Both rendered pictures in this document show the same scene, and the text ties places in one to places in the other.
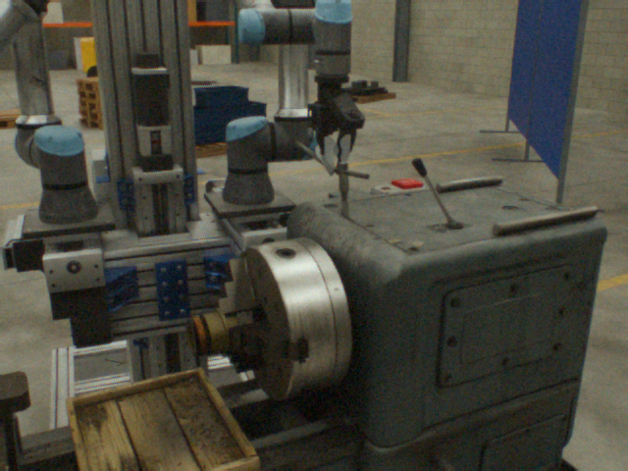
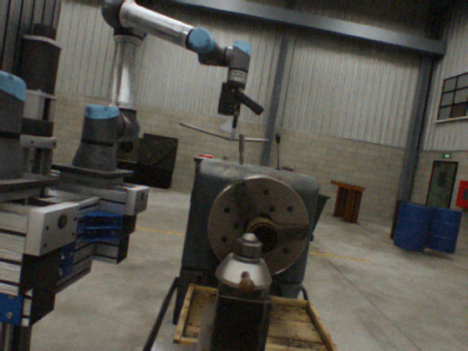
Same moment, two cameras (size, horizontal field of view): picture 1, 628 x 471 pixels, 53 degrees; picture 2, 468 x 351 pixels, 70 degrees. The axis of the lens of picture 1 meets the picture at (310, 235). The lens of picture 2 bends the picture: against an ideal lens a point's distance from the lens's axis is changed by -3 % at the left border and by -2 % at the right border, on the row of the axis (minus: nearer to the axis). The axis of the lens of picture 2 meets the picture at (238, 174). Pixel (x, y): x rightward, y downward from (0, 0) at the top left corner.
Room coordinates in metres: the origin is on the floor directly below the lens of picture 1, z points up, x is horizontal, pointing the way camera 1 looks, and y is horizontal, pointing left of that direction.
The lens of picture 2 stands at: (0.80, 1.09, 1.29)
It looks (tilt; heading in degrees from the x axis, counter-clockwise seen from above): 3 degrees down; 294
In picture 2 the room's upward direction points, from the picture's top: 9 degrees clockwise
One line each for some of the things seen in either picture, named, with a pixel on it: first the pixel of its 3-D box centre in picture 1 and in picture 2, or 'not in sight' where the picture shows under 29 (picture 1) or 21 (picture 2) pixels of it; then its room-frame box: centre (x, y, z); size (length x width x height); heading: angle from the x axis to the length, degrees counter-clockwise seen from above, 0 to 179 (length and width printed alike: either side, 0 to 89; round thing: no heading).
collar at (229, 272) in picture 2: not in sight; (244, 268); (0.97, 0.65, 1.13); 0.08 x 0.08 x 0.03
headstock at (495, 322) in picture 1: (436, 288); (245, 209); (1.37, -0.30, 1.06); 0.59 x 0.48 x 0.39; 116
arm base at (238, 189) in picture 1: (247, 182); (95, 154); (1.78, 0.18, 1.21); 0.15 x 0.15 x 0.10
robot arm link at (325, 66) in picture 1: (332, 66); (236, 78); (1.38, -0.04, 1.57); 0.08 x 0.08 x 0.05
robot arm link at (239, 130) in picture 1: (249, 141); (101, 122); (1.79, 0.17, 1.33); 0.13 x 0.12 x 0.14; 103
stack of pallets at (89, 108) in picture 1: (124, 100); not in sight; (10.40, 3.03, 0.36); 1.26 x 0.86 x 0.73; 130
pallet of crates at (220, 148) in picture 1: (221, 118); not in sight; (8.36, 1.17, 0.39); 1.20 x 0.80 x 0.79; 126
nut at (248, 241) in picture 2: not in sight; (248, 246); (0.97, 0.65, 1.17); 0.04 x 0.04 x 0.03
